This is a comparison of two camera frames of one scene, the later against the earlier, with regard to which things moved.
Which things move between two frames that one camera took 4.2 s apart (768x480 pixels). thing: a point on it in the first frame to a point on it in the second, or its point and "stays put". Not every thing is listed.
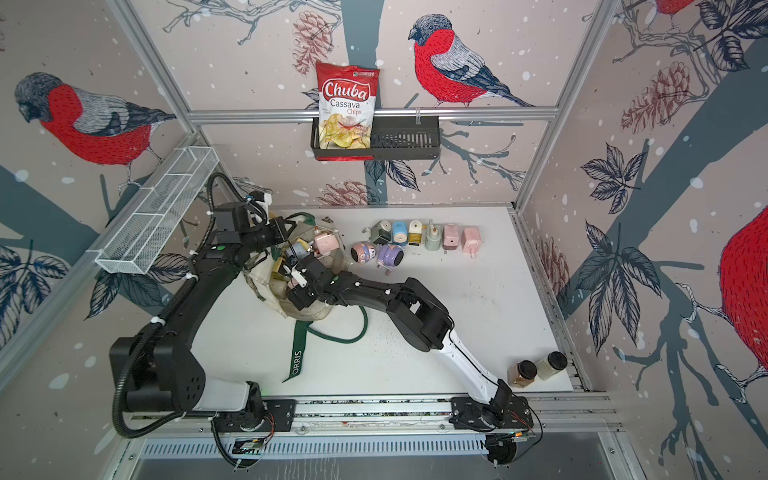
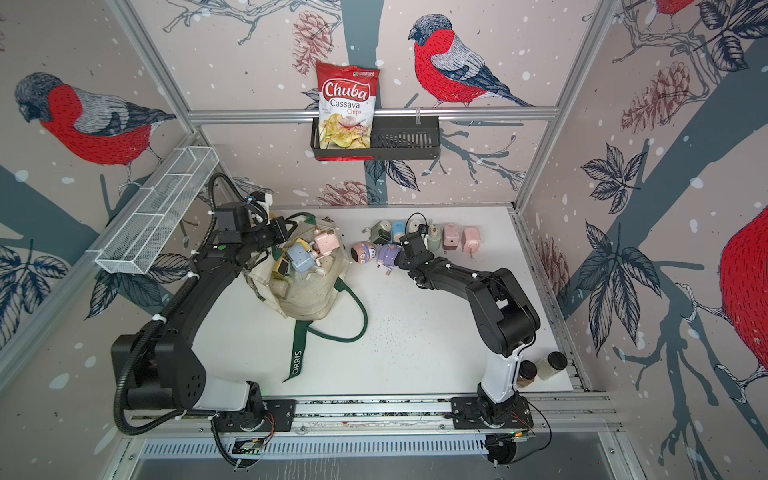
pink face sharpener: [363, 253] stays put
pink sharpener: [450, 236] stays put
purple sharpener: [389, 256] stays put
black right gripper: [297, 299] to [400, 261]
